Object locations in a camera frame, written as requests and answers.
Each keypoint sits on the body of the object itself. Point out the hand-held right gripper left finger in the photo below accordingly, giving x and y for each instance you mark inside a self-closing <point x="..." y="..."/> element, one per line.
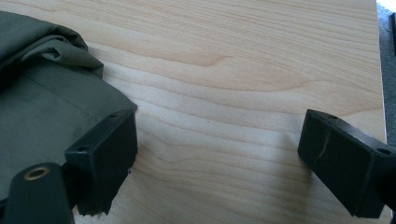
<point x="102" y="155"/>

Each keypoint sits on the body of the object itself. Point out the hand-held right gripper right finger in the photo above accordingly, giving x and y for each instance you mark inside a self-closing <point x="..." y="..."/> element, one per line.
<point x="339" y="165"/>

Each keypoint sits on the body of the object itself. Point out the black metal stand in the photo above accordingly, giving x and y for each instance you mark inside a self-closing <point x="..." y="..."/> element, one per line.
<point x="393" y="34"/>

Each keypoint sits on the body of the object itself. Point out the olive green cloth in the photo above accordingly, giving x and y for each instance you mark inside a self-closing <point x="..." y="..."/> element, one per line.
<point x="46" y="99"/>

